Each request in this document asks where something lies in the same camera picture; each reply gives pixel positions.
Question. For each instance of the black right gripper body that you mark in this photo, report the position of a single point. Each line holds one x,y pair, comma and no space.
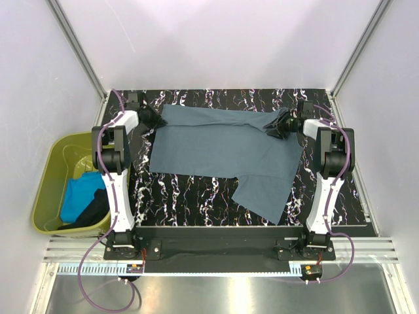
285,125

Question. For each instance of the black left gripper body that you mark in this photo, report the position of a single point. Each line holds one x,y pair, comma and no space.
152,120

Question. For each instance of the slate blue t shirt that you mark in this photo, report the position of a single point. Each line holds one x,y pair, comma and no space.
229,144

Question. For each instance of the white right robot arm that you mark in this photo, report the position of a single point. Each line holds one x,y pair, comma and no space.
334,160

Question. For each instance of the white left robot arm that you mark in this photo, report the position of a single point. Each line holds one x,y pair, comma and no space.
111,157

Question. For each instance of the olive green plastic bin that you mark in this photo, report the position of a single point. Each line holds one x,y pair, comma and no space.
69,158

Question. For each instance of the bright blue t shirt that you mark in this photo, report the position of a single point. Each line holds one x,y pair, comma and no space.
78,195

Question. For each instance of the black t shirt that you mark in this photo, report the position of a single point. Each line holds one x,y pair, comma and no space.
88,212

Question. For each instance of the right connector box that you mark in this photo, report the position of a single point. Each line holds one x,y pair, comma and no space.
313,270

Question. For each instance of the connector box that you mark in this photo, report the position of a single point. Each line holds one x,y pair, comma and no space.
135,268
313,270

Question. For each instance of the left connector box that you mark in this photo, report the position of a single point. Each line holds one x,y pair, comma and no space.
135,268

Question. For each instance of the left upright frame post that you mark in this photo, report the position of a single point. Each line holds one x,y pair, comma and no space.
76,47

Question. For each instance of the upright frame post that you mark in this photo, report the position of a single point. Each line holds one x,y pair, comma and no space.
366,36
76,47

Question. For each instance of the right upright frame post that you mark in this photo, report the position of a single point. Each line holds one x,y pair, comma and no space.
366,36

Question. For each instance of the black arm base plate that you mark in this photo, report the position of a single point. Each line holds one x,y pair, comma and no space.
231,248

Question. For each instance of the aluminium frame rail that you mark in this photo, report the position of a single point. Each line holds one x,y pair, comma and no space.
367,249

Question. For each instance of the white slotted cable duct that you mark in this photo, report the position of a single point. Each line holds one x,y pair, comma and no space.
153,269

